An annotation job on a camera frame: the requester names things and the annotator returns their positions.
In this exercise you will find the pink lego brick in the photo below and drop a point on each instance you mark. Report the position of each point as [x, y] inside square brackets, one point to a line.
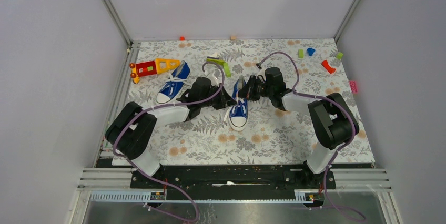
[353, 86]

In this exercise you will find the floral table mat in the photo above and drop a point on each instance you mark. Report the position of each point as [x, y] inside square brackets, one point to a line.
[272, 136]

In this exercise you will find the red yellow toy frame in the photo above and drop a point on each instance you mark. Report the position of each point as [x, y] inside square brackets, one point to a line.
[153, 67]

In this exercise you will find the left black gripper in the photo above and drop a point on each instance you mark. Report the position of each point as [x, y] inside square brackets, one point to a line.
[225, 100]

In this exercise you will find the green block long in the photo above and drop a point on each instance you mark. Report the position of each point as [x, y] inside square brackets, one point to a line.
[215, 60]

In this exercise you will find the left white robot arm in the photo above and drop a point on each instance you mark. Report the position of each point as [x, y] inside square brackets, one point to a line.
[132, 129]

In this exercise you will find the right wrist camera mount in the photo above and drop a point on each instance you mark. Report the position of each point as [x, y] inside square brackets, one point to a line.
[260, 71]

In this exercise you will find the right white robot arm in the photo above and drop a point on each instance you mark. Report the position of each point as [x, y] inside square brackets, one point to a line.
[333, 123]

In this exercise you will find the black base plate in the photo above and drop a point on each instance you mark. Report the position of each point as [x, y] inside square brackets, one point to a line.
[239, 178]

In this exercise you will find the blue wedge block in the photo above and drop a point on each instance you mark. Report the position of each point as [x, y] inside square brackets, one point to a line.
[311, 51]

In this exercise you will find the grey slotted cable duct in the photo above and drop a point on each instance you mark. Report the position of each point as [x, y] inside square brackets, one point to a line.
[173, 196]

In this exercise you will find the blue sneaker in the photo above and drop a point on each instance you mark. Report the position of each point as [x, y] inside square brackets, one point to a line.
[174, 84]
[237, 115]

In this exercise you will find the red arch block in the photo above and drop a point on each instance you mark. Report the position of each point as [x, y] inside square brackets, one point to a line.
[328, 67]

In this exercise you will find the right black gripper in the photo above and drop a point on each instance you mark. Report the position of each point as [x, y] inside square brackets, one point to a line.
[247, 92]

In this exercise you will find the green block short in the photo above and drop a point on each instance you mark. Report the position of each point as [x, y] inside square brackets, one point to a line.
[227, 70]

